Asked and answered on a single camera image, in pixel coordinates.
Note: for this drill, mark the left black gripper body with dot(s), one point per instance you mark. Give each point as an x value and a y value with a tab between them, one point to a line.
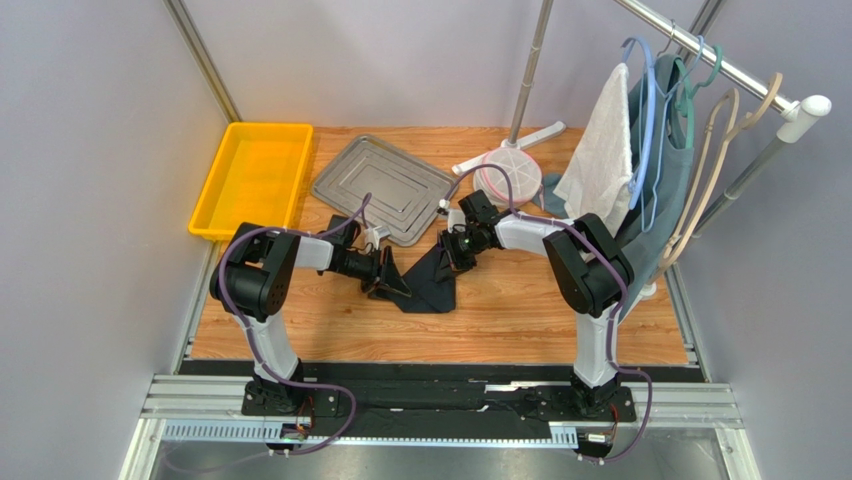
362	267

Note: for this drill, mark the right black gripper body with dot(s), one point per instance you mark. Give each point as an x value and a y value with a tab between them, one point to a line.
446	250

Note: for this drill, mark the black paper napkin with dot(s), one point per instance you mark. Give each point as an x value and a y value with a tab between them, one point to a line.
429	296

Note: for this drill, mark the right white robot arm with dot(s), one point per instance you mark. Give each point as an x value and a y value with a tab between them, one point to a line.
590	269

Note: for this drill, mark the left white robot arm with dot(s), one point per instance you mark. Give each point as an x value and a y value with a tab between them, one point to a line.
252	281

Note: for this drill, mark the pink white round container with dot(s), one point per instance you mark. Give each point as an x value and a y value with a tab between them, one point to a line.
510	171

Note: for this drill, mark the silver metal tray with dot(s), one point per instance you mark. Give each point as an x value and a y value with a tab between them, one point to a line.
405	190

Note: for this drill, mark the yellow plastic bin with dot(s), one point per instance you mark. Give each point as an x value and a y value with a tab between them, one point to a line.
258	175

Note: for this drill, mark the white towel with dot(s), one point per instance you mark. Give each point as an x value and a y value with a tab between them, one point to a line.
597	176

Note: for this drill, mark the blue clothes hanger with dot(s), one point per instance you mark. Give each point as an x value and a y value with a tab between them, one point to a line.
660	163

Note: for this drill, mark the beige clothes hanger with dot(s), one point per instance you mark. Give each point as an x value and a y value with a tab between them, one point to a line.
720	129
750	119

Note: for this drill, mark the teal grey garment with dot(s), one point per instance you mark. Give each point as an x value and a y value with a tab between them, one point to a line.
643	250

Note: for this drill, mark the green clothes hanger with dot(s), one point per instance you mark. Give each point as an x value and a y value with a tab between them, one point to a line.
685	92

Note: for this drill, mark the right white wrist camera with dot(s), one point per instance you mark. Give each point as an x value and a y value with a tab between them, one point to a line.
454	218

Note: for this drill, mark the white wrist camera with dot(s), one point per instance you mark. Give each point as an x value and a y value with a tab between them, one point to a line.
454	218
374	236

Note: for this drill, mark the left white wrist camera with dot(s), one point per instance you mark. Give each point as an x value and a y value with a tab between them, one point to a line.
374	236

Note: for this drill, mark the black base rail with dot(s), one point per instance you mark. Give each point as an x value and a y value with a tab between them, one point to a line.
429	401

